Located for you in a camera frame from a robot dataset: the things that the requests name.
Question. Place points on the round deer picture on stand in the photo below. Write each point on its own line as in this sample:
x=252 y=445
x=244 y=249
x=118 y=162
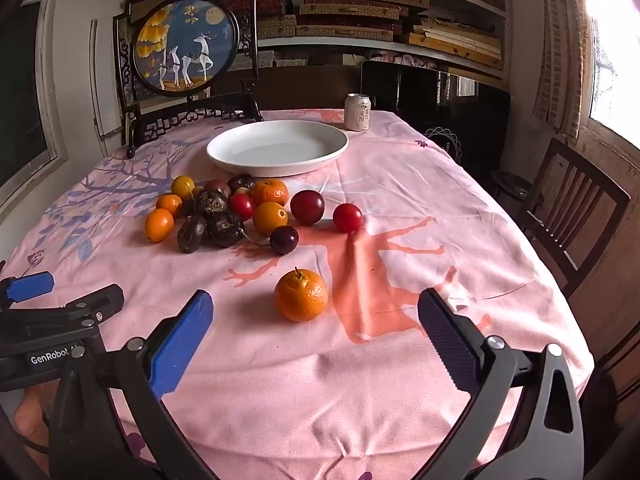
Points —
x=185 y=45

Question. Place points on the beverage can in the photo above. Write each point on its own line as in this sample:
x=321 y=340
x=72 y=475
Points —
x=357 y=112

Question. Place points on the large mandarin with stem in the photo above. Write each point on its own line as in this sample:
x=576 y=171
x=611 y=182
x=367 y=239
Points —
x=301 y=296

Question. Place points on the beige curtain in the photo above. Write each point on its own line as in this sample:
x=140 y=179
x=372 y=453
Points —
x=562 y=50

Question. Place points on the small mandarin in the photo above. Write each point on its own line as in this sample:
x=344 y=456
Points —
x=169 y=205

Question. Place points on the yellow cherry tomato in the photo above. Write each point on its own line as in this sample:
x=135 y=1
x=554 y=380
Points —
x=183 y=186

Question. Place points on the dark wrinkled fruit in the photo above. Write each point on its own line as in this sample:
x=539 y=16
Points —
x=225 y=229
x=210 y=203
x=241 y=181
x=191 y=234

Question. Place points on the red cherry tomato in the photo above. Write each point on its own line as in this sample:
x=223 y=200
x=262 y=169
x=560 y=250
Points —
x=347 y=217
x=242 y=206

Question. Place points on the black glossy panel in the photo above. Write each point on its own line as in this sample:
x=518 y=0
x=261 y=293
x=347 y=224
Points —
x=425 y=100

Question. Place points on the white shallow bowl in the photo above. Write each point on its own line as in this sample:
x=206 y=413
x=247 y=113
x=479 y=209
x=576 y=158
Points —
x=280 y=150

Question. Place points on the white wall shelf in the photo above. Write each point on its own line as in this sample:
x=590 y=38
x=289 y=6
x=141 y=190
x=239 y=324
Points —
x=350 y=45

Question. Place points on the pink printed tablecloth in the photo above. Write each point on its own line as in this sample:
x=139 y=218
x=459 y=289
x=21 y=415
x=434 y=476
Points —
x=410 y=185

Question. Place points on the small tan longan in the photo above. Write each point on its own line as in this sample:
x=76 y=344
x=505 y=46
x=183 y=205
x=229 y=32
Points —
x=198 y=191

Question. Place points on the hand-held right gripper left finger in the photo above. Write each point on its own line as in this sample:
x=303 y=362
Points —
x=182 y=340

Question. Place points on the white framed window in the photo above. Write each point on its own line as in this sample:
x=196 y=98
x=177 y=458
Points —
x=20 y=100

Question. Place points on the stack of flat patterned boxes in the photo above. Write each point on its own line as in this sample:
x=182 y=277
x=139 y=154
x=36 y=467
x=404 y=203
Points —
x=350 y=10

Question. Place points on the small dark plum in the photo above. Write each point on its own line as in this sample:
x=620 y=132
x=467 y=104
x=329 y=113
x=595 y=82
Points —
x=284 y=240

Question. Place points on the dark red plum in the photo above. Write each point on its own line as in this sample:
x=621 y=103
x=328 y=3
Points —
x=307 y=207

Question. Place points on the dark wooden chair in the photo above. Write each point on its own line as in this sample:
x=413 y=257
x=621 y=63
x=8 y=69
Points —
x=590 y=195

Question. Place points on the dark red cherry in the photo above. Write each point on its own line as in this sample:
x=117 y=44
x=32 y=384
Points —
x=187 y=208

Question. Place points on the dark round stool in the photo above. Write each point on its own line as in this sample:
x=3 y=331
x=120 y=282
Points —
x=515 y=185

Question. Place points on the purple plum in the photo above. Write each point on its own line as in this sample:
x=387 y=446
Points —
x=217 y=187

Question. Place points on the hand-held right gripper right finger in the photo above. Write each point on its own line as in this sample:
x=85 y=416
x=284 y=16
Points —
x=450 y=345

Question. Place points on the orange oval kumquat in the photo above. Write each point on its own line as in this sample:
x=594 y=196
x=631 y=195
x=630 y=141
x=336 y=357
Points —
x=159 y=225
x=270 y=217

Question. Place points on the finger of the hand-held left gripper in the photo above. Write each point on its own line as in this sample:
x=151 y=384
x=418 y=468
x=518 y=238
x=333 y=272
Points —
x=30 y=286
x=100 y=302

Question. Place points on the bright window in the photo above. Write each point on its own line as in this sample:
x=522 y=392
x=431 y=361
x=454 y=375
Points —
x=612 y=60

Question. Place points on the pink folded cloth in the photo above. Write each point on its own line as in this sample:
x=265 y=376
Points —
x=405 y=61

